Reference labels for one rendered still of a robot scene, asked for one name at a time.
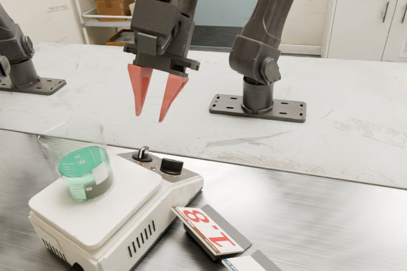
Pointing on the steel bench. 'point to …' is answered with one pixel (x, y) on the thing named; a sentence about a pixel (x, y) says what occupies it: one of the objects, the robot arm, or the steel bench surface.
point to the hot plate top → (136, 198)
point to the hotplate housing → (92, 258)
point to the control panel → (159, 167)
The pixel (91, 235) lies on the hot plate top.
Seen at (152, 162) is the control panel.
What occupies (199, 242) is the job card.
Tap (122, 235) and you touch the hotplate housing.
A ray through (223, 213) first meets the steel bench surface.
